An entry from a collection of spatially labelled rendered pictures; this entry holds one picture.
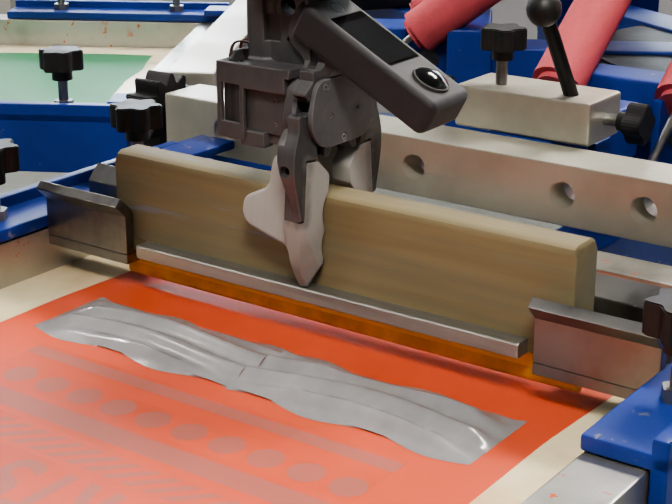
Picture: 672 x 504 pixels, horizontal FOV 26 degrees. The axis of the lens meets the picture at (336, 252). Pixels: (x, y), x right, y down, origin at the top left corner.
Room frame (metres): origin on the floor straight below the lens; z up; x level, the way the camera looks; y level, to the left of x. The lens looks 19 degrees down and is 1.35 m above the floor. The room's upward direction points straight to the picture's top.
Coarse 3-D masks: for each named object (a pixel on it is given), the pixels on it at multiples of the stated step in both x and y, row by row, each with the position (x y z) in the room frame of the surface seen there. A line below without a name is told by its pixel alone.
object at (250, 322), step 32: (96, 288) 1.03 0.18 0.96; (128, 288) 1.03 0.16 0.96; (160, 288) 1.03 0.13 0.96; (192, 288) 1.03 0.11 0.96; (32, 320) 0.97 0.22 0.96; (192, 320) 0.97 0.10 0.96; (224, 320) 0.97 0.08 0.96; (256, 320) 0.97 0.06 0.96; (288, 320) 0.97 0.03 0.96; (0, 352) 0.91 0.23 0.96; (96, 352) 0.91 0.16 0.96; (192, 384) 0.86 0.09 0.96
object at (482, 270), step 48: (144, 192) 1.03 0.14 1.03; (192, 192) 1.00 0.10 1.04; (240, 192) 0.97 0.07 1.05; (336, 192) 0.94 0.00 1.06; (144, 240) 1.03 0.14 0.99; (192, 240) 1.00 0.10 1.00; (240, 240) 0.98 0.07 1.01; (336, 240) 0.93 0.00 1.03; (384, 240) 0.90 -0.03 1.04; (432, 240) 0.88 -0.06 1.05; (480, 240) 0.86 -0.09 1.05; (528, 240) 0.84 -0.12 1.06; (576, 240) 0.84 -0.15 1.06; (336, 288) 0.93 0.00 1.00; (384, 288) 0.90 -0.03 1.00; (432, 288) 0.88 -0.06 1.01; (480, 288) 0.86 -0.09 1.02; (528, 288) 0.84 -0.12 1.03; (576, 288) 0.83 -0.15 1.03; (528, 336) 0.84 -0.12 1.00
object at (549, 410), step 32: (320, 352) 0.91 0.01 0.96; (352, 352) 0.91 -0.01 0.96; (384, 352) 0.91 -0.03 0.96; (416, 352) 0.91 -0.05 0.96; (416, 384) 0.86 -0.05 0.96; (448, 384) 0.86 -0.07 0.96; (480, 384) 0.86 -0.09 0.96; (512, 384) 0.86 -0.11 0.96; (544, 384) 0.86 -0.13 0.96; (288, 416) 0.81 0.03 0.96; (512, 416) 0.81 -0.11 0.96; (544, 416) 0.81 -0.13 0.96; (576, 416) 0.81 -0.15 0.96; (384, 448) 0.77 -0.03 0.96; (512, 448) 0.77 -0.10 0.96; (384, 480) 0.73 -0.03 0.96; (416, 480) 0.73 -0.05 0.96; (448, 480) 0.73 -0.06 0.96; (480, 480) 0.73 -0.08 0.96
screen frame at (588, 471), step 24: (24, 240) 1.05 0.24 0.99; (48, 240) 1.07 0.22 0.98; (0, 264) 1.03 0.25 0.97; (24, 264) 1.05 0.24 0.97; (48, 264) 1.07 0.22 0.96; (600, 264) 0.99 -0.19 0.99; (624, 264) 0.99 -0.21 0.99; (648, 264) 0.99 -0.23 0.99; (0, 288) 1.03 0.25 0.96; (600, 456) 0.69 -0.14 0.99; (552, 480) 0.66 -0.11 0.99; (576, 480) 0.66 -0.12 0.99; (600, 480) 0.66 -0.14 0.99; (624, 480) 0.66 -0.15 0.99; (648, 480) 0.68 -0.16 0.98
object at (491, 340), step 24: (168, 264) 1.00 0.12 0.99; (192, 264) 0.98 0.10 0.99; (216, 264) 0.98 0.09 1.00; (264, 288) 0.95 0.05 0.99; (288, 288) 0.93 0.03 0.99; (312, 288) 0.93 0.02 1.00; (360, 312) 0.90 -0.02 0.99; (384, 312) 0.89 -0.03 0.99; (408, 312) 0.88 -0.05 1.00; (432, 336) 0.87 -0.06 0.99; (456, 336) 0.86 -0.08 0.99; (480, 336) 0.85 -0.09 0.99; (504, 336) 0.84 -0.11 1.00
